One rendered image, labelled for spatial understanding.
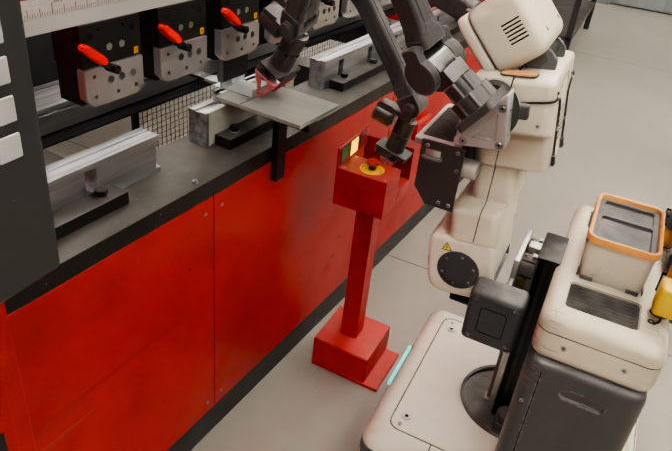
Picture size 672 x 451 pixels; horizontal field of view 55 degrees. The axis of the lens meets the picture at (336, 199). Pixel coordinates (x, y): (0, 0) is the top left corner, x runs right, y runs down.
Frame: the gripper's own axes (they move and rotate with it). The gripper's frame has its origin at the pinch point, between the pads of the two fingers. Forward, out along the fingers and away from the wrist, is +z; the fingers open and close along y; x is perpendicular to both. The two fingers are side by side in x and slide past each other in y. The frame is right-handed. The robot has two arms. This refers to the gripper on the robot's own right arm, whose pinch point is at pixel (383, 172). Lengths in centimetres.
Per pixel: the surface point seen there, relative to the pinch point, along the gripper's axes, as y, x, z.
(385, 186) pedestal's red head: -5.3, 15.0, -5.6
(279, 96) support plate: 28.0, 27.5, -20.4
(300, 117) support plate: 17.2, 35.7, -23.1
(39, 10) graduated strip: 49, 87, -45
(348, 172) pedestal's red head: 6.1, 15.0, -3.2
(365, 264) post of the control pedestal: -9.0, 7.6, 28.0
